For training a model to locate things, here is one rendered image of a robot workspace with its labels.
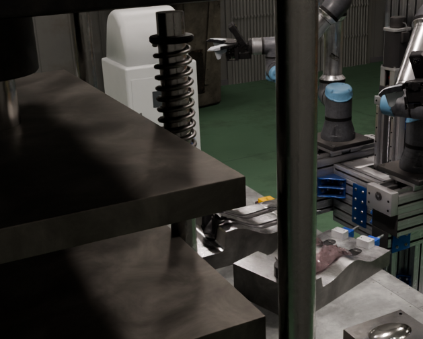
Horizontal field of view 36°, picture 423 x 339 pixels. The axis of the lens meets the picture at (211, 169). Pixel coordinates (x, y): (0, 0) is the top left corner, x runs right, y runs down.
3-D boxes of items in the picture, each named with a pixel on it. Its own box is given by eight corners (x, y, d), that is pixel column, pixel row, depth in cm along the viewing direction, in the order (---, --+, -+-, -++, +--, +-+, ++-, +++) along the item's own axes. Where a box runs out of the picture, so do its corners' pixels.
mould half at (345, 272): (328, 242, 240) (329, 215, 236) (389, 264, 221) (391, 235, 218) (234, 293, 208) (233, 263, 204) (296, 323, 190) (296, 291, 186)
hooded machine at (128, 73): (204, 171, 564) (195, 7, 517) (136, 184, 539) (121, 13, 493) (173, 150, 625) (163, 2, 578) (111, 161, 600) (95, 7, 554)
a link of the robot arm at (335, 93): (327, 119, 276) (327, 88, 271) (321, 111, 289) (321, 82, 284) (355, 118, 276) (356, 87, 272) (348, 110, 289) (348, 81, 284)
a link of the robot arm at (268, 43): (287, 56, 282) (287, 36, 279) (262, 57, 282) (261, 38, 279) (285, 53, 289) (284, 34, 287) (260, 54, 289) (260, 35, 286)
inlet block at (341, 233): (352, 231, 241) (352, 218, 239) (363, 235, 238) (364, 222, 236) (331, 243, 233) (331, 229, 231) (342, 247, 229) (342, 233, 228)
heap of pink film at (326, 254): (316, 241, 228) (316, 220, 225) (358, 256, 215) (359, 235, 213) (267, 267, 211) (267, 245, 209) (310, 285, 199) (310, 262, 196)
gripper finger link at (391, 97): (380, 110, 186) (408, 104, 188) (378, 90, 184) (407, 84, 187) (374, 109, 189) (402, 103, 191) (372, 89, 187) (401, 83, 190)
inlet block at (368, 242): (376, 239, 234) (377, 226, 232) (389, 243, 230) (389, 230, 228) (356, 251, 225) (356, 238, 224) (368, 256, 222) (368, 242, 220)
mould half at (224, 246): (279, 218, 263) (278, 187, 258) (315, 241, 241) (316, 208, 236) (166, 246, 243) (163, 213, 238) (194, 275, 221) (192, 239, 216)
